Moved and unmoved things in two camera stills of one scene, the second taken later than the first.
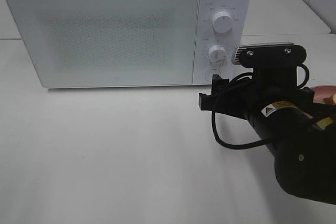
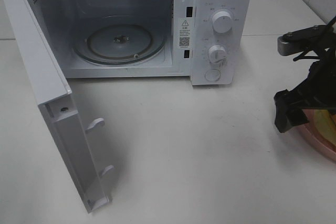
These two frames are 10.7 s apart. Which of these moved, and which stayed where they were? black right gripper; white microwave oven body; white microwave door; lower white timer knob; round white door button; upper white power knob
Moved: white microwave door; black right gripper
Stayed: white microwave oven body; round white door button; upper white power knob; lower white timer knob
